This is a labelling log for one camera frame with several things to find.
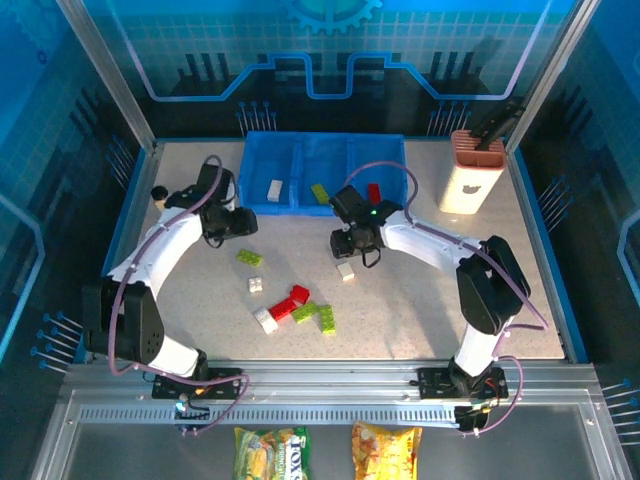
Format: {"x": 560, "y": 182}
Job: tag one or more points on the red lego brick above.
{"x": 280, "y": 310}
{"x": 374, "y": 192}
{"x": 299, "y": 293}

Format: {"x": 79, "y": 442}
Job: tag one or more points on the white and pink knife block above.
{"x": 470, "y": 185}

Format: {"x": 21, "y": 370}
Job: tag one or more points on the green snack bag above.
{"x": 272, "y": 452}

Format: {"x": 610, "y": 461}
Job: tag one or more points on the aluminium frame post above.
{"x": 105, "y": 75}
{"x": 550, "y": 70}

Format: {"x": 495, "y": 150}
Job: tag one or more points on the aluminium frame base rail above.
{"x": 330, "y": 375}

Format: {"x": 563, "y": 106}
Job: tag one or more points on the white round cup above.
{"x": 159, "y": 197}

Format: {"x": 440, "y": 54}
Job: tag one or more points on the blue table edge strip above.
{"x": 547, "y": 250}
{"x": 123, "y": 225}

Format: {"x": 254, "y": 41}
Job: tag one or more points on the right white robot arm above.
{"x": 430, "y": 247}

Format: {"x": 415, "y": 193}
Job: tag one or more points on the small white lego brick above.
{"x": 255, "y": 284}

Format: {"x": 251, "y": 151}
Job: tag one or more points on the blue three-compartment bin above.
{"x": 320, "y": 150}

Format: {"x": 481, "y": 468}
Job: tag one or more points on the green lego brick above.
{"x": 320, "y": 193}
{"x": 305, "y": 312}
{"x": 327, "y": 319}
{"x": 249, "y": 257}

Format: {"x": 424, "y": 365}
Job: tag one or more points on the yellow snack bag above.
{"x": 385, "y": 450}

